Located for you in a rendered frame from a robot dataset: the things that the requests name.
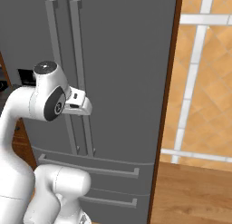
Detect long grey fridge drawer handle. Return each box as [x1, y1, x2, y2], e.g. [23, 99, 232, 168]
[38, 153, 140, 179]

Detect tall grey fridge drawer front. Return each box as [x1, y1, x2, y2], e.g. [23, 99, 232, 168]
[30, 145, 156, 197]

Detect plain grey fridge door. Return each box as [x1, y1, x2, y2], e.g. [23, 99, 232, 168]
[66, 0, 179, 167]

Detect low grey fridge drawer front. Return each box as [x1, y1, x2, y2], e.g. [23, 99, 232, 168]
[78, 188, 152, 224]

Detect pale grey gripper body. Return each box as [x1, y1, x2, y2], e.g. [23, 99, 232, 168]
[62, 95, 93, 117]

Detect long grey fridge door handle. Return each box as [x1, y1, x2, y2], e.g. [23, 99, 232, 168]
[69, 0, 96, 158]
[44, 0, 80, 155]

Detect brown wooden fridge side panel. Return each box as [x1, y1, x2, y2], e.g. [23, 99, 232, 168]
[147, 0, 185, 224]

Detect brown wooden cupboard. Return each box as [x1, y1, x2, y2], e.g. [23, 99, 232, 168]
[0, 51, 38, 171]

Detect short grey fridge drawer handle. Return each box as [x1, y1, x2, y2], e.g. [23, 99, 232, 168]
[79, 195, 139, 209]

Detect white window frame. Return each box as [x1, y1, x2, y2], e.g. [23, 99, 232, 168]
[160, 0, 232, 164]

